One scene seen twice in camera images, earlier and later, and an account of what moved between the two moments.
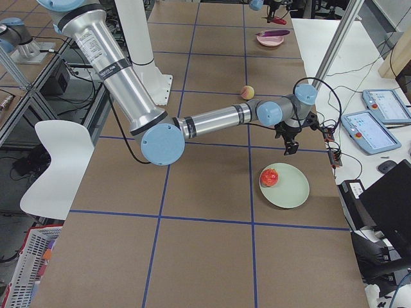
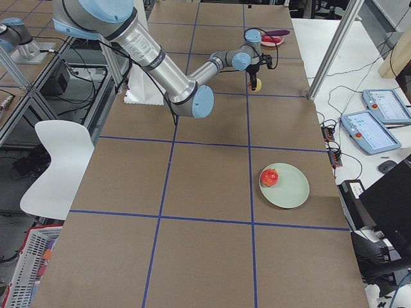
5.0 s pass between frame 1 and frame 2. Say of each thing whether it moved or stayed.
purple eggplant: stayed
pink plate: stayed
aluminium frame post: stayed
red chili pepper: moved
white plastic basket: stayed
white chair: stayed
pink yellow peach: moved
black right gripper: moved
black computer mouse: stayed
